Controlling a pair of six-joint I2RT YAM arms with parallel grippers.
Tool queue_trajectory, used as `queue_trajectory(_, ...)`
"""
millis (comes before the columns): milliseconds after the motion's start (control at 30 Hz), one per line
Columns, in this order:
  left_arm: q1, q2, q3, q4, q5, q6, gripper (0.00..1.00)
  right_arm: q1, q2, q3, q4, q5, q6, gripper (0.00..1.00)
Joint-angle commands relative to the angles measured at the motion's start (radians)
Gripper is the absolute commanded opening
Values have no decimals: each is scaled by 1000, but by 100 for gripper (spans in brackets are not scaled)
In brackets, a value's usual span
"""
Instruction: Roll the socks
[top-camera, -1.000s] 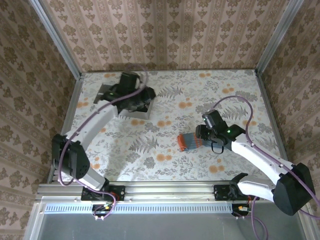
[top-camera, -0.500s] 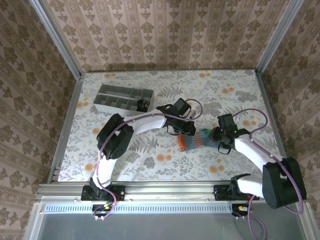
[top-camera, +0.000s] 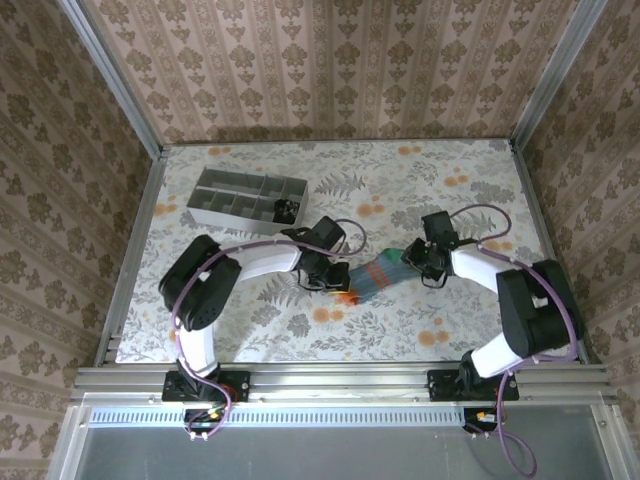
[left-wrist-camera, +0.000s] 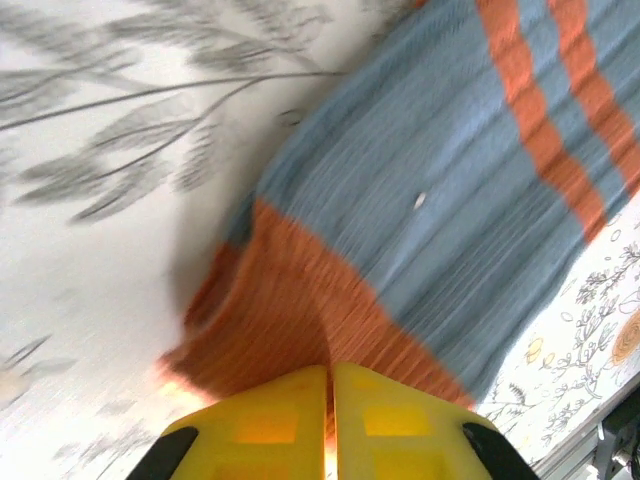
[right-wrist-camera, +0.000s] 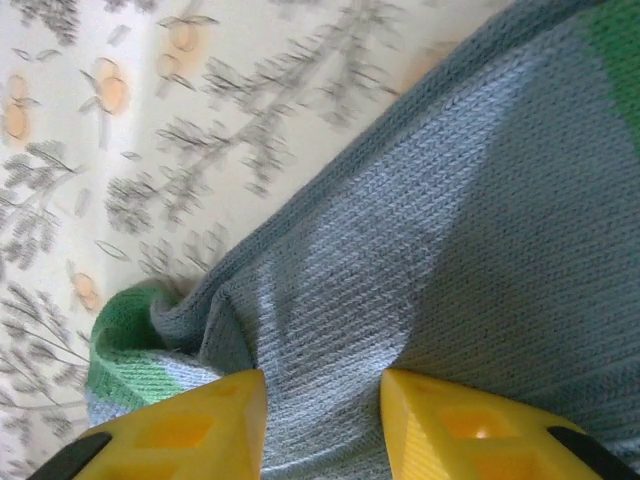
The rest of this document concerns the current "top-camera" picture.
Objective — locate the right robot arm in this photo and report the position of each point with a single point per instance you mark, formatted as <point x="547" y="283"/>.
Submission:
<point x="475" y="270"/>

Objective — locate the aluminium mounting rail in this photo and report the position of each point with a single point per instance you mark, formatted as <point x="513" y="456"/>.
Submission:
<point x="340" y="382"/>

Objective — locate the aluminium table side rail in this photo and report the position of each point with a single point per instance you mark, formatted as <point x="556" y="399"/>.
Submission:
<point x="135" y="245"/>
<point x="537" y="215"/>

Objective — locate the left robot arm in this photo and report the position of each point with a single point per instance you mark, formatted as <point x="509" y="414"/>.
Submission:
<point x="270" y="257"/>

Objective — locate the aluminium frame post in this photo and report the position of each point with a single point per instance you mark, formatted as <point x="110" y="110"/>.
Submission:
<point x="115" y="80"/>
<point x="555" y="75"/>

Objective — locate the blue sock with orange stripes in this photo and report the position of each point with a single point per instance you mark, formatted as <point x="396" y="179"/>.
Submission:
<point x="380" y="275"/>

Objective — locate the floral table mat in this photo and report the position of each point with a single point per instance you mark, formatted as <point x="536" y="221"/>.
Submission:
<point x="425" y="175"/>

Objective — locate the grey divided organizer tray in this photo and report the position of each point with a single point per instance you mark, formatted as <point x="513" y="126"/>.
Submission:
<point x="235" y="225"/>

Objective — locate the grey metal panel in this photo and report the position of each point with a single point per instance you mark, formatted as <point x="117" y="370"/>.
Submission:
<point x="325" y="455"/>

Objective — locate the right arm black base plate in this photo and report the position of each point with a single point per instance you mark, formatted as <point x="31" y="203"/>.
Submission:
<point x="440" y="387"/>

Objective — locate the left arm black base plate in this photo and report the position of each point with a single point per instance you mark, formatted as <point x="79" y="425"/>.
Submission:
<point x="235" y="385"/>

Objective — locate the black white striped sock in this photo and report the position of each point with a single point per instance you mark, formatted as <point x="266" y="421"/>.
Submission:
<point x="286" y="210"/>

